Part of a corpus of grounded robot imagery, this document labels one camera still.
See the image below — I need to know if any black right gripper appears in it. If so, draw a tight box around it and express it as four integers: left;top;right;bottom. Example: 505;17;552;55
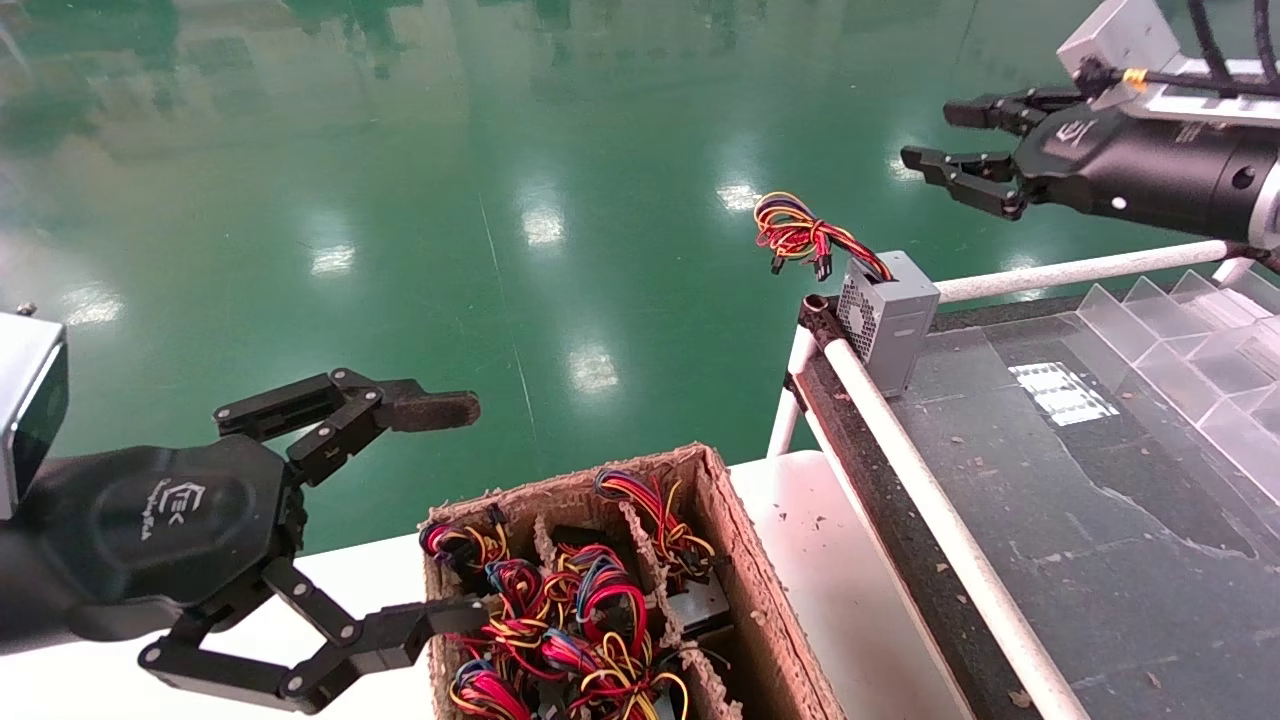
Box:
900;87;1267;244

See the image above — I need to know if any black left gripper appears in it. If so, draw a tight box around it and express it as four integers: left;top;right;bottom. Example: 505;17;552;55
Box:
0;368;492;715

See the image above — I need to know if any grey power supply with wires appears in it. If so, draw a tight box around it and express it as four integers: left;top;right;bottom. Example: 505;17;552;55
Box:
448;658;536;720
550;543;653;643
570;630;693;720
420;518;513;573
753;192;942;399
485;558;551;626

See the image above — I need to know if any clear acrylic divider tray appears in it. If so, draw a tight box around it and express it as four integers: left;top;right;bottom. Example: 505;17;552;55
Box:
1075;268;1280;506

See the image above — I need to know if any black conveyor belt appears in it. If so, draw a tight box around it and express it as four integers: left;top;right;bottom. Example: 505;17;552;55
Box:
765;238;1280;720

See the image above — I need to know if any worn cardboard box with dividers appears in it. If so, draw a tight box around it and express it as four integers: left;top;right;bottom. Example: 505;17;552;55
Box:
420;443;846;720

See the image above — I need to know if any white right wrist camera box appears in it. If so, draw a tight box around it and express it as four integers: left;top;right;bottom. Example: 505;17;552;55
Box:
1058;0;1280;127

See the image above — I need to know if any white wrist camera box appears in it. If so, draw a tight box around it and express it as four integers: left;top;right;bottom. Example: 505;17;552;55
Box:
0;312;69;521
1058;0;1280;127

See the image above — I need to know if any thin cable with yellow tip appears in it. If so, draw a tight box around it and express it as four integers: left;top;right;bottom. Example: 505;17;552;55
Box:
1074;58;1280;97

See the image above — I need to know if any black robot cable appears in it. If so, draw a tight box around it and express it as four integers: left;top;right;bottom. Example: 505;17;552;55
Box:
1248;0;1280;89
1186;0;1237;79

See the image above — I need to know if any colourful wire bundle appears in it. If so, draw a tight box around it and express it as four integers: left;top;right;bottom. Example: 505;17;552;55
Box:
595;468;733;643

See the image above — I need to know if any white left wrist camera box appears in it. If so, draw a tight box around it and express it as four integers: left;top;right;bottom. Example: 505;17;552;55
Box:
0;312;69;521

